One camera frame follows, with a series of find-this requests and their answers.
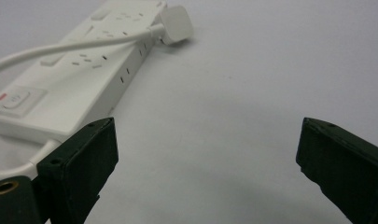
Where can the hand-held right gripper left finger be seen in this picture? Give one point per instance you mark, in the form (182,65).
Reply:
(77,174)

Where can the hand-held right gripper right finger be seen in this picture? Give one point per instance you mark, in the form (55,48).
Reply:
(348,168)

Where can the white power strip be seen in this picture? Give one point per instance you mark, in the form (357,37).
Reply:
(71,84)

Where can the white plug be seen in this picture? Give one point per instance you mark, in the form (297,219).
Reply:
(174,24)

